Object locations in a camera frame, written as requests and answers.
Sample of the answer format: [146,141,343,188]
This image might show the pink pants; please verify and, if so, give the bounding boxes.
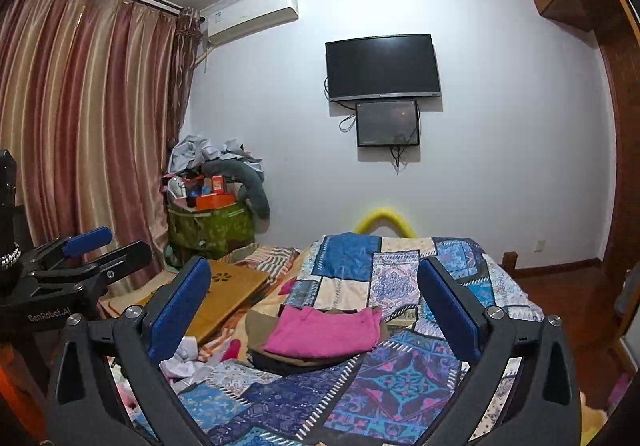
[264,305,382,360]

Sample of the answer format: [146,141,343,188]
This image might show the green storage bag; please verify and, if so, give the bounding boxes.
[167,203,255,266]

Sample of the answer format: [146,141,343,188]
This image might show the orange box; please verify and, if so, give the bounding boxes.
[195,194,236,211]

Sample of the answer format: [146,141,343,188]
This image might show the blue patchwork bed quilt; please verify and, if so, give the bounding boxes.
[160,233,544,445]

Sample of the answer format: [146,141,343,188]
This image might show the wooden lap desk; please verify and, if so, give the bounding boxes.
[106,257,271,344]

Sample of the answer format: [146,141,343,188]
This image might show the olive green pants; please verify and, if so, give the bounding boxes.
[245,305,390,372]

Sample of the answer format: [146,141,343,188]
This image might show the red gold striped curtain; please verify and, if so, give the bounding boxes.
[1,0,200,296]

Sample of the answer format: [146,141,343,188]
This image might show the pile of grey clothes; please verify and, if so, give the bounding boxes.
[167,135,271,220]

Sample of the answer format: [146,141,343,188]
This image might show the yellow foam headboard pad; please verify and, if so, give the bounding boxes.
[352,208,418,238]

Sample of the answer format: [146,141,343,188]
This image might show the wooden door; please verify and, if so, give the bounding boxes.
[584,0,640,357]

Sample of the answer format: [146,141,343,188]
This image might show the white wall socket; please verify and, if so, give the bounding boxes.
[534,239,546,252]

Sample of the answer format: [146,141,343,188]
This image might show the white wall air conditioner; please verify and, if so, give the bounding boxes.
[200,0,299,48]

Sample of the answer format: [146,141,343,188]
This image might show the small black wall monitor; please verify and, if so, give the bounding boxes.
[356,100,420,147]

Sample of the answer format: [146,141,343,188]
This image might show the large black wall television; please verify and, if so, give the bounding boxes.
[326,34,442,101]

